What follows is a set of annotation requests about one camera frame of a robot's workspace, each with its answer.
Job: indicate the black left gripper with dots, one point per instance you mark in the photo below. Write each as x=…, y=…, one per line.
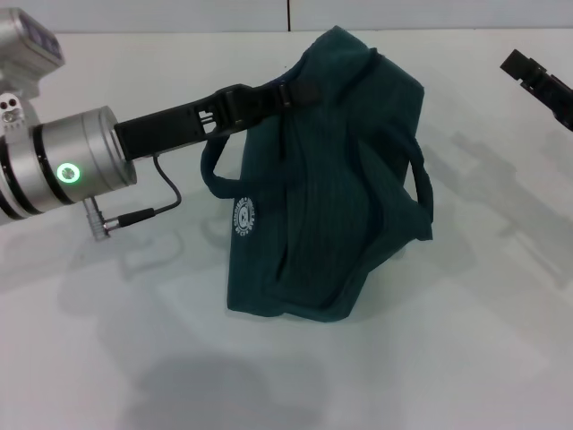
x=165, y=125

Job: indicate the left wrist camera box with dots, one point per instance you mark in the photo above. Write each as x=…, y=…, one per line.
x=27, y=58

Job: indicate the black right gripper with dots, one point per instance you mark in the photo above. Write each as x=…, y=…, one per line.
x=566, y=112

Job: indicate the dark teal insulated lunch bag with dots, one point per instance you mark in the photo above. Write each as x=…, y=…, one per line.
x=322, y=201

